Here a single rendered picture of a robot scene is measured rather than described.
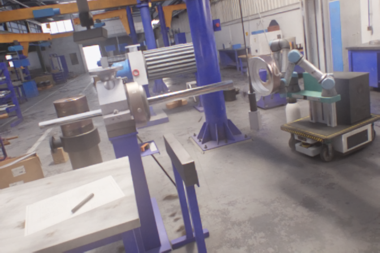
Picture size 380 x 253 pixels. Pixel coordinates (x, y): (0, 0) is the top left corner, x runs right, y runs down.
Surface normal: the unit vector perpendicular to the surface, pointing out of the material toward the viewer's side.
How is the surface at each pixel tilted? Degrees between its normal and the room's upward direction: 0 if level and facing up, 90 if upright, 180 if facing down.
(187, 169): 90
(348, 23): 90
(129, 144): 90
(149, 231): 90
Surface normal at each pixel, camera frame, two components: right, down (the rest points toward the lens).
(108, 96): 0.08, -0.56
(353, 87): 0.43, 0.13
